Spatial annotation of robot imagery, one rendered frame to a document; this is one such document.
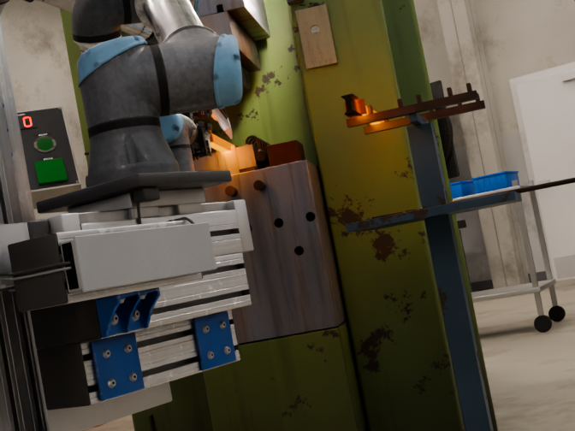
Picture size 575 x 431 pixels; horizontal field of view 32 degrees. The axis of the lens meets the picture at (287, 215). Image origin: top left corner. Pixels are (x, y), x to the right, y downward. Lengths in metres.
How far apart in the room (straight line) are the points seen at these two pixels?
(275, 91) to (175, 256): 1.89
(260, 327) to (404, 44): 1.13
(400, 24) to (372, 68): 0.50
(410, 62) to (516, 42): 7.66
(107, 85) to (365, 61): 1.38
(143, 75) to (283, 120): 1.64
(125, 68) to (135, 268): 0.40
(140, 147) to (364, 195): 1.34
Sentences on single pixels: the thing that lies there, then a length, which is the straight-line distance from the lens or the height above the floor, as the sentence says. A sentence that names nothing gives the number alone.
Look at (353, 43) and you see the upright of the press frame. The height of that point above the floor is 1.23.
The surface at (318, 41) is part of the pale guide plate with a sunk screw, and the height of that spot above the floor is 1.25.
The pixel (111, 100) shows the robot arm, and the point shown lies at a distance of 1.58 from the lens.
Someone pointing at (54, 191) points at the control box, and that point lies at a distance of 2.68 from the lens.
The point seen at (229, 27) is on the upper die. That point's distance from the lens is 2.78.
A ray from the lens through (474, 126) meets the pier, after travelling 10.74.
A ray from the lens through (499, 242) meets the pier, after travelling 10.68.
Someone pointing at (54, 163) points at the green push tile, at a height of 1.03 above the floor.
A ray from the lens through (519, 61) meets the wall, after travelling 10.89.
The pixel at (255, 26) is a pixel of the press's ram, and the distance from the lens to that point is 3.01.
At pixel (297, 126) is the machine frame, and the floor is 1.08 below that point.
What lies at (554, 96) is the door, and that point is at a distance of 10.69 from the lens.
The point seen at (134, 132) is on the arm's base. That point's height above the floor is 0.89.
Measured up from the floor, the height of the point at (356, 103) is 0.99.
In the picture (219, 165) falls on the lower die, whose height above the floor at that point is 0.95.
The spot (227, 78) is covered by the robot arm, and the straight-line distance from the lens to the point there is 1.61.
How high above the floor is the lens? 0.64
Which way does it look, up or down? 3 degrees up
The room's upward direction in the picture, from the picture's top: 11 degrees counter-clockwise
